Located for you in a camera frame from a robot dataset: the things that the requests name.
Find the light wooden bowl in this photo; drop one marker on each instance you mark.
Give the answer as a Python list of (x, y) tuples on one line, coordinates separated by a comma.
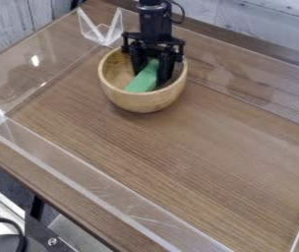
[(114, 75)]

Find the black metal table leg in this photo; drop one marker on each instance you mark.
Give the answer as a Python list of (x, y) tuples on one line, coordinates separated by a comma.
[(37, 208)]

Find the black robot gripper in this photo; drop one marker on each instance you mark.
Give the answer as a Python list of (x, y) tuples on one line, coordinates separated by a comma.
[(153, 40)]

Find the clear acrylic corner bracket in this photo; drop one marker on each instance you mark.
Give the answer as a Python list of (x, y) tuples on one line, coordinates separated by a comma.
[(101, 34)]

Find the clear acrylic tray wall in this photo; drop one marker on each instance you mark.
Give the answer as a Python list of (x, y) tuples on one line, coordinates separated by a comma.
[(199, 178)]

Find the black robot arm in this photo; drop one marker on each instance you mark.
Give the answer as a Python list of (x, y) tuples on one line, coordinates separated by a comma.
[(154, 2)]

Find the green rectangular block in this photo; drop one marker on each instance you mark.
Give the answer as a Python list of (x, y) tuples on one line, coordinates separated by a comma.
[(144, 81)]

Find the black metal base plate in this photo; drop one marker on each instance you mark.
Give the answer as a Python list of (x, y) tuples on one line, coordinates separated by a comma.
[(41, 239)]

